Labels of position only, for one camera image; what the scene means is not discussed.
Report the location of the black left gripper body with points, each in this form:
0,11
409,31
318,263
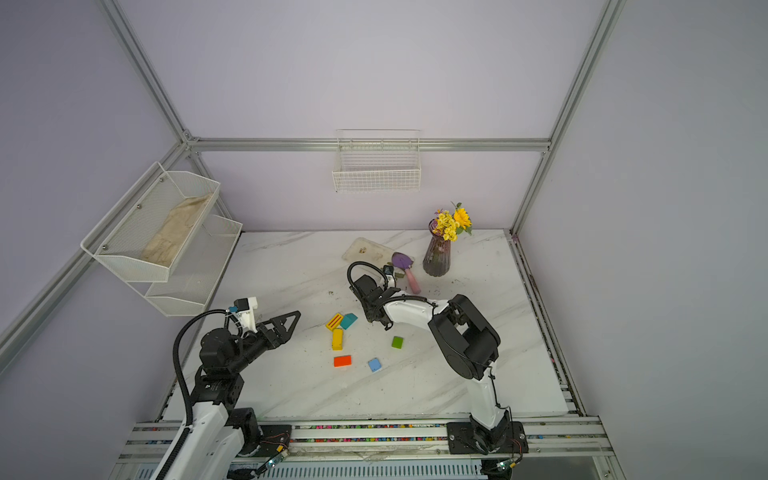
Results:
253,345

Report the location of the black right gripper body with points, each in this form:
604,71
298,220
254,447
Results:
370,309

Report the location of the yellow red striped block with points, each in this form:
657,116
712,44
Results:
335,322

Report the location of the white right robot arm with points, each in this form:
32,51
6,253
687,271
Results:
467,341

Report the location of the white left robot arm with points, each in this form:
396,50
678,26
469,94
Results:
217,439

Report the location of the teal wood block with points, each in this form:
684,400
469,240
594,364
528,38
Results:
348,320

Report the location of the yellow wood block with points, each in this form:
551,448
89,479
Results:
337,339

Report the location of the light blue wood block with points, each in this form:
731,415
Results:
374,365

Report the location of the red orange flat block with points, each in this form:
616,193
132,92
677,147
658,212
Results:
342,361

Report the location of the beige dirty cloth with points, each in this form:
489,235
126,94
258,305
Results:
363,249

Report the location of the purple glass vase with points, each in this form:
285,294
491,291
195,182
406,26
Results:
437,259

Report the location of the white mesh lower shelf basket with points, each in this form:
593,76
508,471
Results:
197,275

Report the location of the white mesh shelf basket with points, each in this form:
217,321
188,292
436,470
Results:
197,275
120,237

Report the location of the yellow flower bouquet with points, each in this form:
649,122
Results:
449,224

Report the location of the beige glove in basket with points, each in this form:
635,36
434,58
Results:
166,244

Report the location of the white mesh upper shelf basket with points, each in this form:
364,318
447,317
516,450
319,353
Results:
120,237

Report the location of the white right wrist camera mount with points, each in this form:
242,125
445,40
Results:
389,274

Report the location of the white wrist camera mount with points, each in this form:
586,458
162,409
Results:
389,274
244,311

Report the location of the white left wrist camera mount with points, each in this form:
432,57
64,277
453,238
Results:
244,311

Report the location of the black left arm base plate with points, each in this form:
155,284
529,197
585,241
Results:
265,441

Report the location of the white wire wall basket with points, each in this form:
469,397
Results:
377,161

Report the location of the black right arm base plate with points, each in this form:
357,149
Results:
471,438

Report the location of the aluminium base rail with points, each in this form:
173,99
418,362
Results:
381,440

